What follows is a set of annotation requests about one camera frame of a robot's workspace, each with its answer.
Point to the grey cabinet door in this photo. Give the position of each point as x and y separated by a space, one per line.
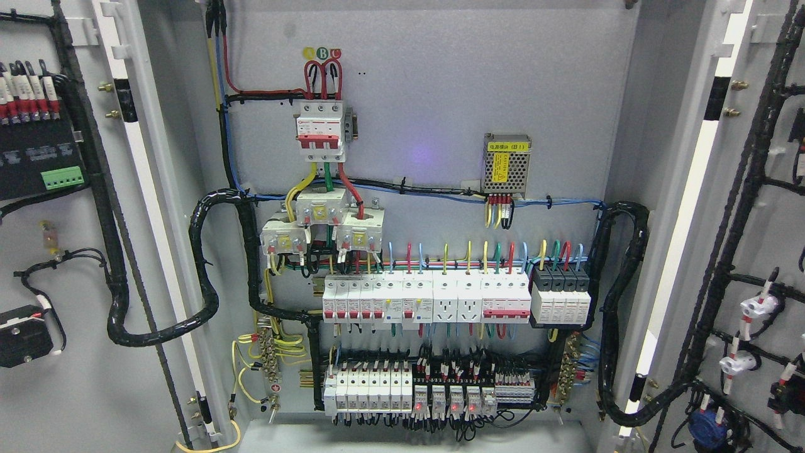
112 260
704 291

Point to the white socket breaker row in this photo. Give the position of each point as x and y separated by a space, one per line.
423 297

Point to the perforated metal power supply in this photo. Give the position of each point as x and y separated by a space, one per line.
506 163

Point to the red white main breaker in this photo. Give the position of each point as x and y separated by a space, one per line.
325 129

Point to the black surge protector module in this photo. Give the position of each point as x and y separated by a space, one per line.
560 299

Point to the lower relay terminal row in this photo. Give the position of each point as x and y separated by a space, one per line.
435 389

